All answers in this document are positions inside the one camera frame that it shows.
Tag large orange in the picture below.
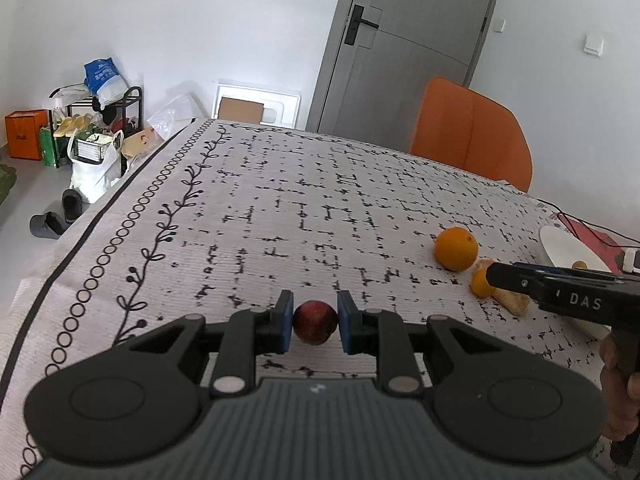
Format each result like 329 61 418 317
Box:
434 226 480 273

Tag orange box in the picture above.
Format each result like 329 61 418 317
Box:
5 109 51 161

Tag brown paper bag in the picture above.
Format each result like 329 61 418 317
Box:
122 129 166 161

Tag small red plum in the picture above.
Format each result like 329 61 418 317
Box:
292 300 339 346

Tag brown cardboard sheet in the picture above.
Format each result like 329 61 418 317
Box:
218 96 264 123

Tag black cable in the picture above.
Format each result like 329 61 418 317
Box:
537 200 640 248

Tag small orange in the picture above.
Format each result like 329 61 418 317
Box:
470 266 497 299

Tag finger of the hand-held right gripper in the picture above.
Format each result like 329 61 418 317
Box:
512 261 622 277
486 260 551 307

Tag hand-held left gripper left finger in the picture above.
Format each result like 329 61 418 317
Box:
115 290 294 397

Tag black slipper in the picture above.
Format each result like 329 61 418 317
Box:
30 211 65 237
61 189 83 222

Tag yellow slippers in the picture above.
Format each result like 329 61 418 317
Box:
52 115 93 137

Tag blue and white bag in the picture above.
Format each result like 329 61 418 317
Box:
84 56 128 106

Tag green bag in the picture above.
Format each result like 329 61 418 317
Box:
40 125 71 167

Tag grey door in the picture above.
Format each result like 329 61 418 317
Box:
305 0 506 136

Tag olive green cloth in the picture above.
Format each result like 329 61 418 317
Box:
0 164 18 206

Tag clear plastic bag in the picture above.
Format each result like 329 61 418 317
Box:
147 92 211 136

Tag person's right hand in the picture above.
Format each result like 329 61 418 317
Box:
599 333 638 442

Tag red box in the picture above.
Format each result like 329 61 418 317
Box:
557 212 631 248

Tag white shopping bag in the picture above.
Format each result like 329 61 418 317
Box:
70 130 125 204

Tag white foam frame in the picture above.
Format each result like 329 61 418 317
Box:
212 81 302 128

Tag black metal rack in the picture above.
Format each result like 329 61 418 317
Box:
49 86 143 166

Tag orange chair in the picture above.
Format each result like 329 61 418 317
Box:
409 77 533 193

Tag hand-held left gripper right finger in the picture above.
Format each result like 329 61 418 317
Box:
337 291 511 397

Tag black door handle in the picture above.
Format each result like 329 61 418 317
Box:
345 5 381 45

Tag white plate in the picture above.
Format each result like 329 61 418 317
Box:
539 226 632 341

